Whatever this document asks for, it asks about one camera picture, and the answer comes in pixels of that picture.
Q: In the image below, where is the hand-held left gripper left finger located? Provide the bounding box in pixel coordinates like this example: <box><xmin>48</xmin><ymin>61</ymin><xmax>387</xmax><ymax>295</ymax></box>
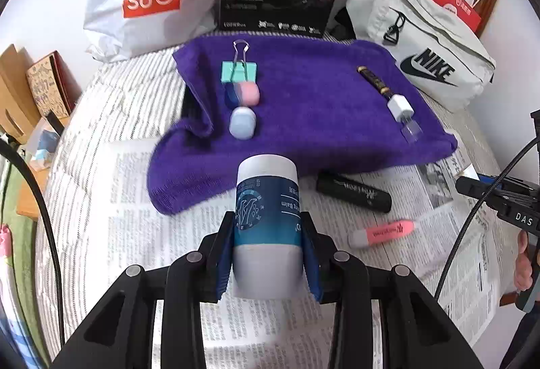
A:
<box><xmin>51</xmin><ymin>211</ymin><xmax>237</xmax><ymax>369</ymax></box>

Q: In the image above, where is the pink item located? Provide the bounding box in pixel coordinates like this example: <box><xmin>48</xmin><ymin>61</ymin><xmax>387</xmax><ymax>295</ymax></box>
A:
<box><xmin>0</xmin><ymin>226</ymin><xmax>13</xmax><ymax>257</ymax></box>

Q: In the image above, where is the white and blue balm bottle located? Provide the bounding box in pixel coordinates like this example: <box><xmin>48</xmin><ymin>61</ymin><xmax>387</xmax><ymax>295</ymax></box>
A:
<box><xmin>233</xmin><ymin>155</ymin><xmax>305</xmax><ymax>300</ymax></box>

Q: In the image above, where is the pale blue round container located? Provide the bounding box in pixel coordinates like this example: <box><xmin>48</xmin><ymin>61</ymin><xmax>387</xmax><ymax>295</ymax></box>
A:
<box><xmin>229</xmin><ymin>108</ymin><xmax>257</xmax><ymax>141</ymax></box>

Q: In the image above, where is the person's right hand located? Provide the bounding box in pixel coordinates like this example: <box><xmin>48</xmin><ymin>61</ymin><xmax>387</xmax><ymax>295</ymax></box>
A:
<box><xmin>514</xmin><ymin>232</ymin><xmax>533</xmax><ymax>294</ymax></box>

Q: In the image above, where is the brown cardboard box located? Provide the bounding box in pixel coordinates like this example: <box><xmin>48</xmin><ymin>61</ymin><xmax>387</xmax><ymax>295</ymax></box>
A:
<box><xmin>0</xmin><ymin>44</ymin><xmax>41</xmax><ymax>142</ymax></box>

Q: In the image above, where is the patterned brown box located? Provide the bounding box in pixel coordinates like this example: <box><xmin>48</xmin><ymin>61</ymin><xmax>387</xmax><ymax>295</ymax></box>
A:
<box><xmin>25</xmin><ymin>52</ymin><xmax>83</xmax><ymax>119</ymax></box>

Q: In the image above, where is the teal binder clip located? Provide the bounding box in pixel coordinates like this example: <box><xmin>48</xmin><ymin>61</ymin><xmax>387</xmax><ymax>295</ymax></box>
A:
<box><xmin>221</xmin><ymin>39</ymin><xmax>258</xmax><ymax>84</ymax></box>

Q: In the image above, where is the brown and gold tube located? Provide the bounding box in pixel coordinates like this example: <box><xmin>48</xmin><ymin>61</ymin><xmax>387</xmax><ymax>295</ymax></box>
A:
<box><xmin>357</xmin><ymin>65</ymin><xmax>395</xmax><ymax>101</ymax></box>

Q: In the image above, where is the newspaper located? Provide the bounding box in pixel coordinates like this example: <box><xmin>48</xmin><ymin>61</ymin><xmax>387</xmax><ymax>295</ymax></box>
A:
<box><xmin>107</xmin><ymin>137</ymin><xmax>503</xmax><ymax>369</ymax></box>

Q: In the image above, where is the white waist bag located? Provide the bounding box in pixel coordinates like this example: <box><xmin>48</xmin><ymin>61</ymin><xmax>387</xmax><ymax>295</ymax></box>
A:
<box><xmin>335</xmin><ymin>0</ymin><xmax>496</xmax><ymax>113</ymax></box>

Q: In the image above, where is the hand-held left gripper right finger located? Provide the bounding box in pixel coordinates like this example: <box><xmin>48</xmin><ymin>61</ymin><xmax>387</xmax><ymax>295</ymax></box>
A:
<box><xmin>297</xmin><ymin>211</ymin><xmax>486</xmax><ymax>369</ymax></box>

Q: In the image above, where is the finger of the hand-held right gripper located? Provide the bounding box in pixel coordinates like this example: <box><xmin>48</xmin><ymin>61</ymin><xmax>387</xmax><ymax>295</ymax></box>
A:
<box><xmin>477</xmin><ymin>174</ymin><xmax>536</xmax><ymax>196</ymax></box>
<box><xmin>455</xmin><ymin>176</ymin><xmax>505</xmax><ymax>207</ymax></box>

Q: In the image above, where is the thin black cable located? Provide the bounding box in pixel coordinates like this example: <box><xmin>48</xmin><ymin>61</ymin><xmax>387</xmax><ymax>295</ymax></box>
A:
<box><xmin>434</xmin><ymin>137</ymin><xmax>540</xmax><ymax>300</ymax></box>

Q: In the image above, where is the purple towel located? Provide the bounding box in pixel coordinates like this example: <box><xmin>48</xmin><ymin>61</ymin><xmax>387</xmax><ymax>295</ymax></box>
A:
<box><xmin>147</xmin><ymin>36</ymin><xmax>459</xmax><ymax>215</ymax></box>

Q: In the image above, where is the white plug adapter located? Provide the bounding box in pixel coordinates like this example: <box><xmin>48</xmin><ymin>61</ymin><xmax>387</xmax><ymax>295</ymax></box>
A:
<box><xmin>387</xmin><ymin>95</ymin><xmax>412</xmax><ymax>121</ymax></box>

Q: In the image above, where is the clear plastic cube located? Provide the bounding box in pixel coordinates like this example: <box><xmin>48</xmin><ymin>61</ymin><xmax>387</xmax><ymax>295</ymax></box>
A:
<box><xmin>401</xmin><ymin>118</ymin><xmax>423</xmax><ymax>143</ymax></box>

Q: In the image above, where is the black braided cable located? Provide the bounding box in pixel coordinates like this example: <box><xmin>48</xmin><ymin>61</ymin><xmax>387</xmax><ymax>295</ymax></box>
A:
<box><xmin>0</xmin><ymin>139</ymin><xmax>66</xmax><ymax>353</ymax></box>

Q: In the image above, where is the green cloth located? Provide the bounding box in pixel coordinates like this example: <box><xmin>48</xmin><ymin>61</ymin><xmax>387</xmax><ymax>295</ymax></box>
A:
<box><xmin>0</xmin><ymin>167</ymin><xmax>47</xmax><ymax>311</ymax></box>

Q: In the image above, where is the blue and pink round container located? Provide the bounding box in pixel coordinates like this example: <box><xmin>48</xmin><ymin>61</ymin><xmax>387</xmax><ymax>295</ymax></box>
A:
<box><xmin>225</xmin><ymin>82</ymin><xmax>260</xmax><ymax>108</ymax></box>

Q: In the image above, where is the pink highlighter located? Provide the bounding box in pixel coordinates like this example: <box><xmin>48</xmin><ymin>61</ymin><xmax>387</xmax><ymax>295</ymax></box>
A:
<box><xmin>348</xmin><ymin>218</ymin><xmax>415</xmax><ymax>249</ymax></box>

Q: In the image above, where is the black tube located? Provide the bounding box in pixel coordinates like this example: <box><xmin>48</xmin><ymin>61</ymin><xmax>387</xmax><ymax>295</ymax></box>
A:
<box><xmin>316</xmin><ymin>172</ymin><xmax>393</xmax><ymax>213</ymax></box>

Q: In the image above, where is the small blue and white box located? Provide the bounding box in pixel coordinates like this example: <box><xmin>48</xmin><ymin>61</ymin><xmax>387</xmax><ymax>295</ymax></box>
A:
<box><xmin>29</xmin><ymin>129</ymin><xmax>60</xmax><ymax>167</ymax></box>

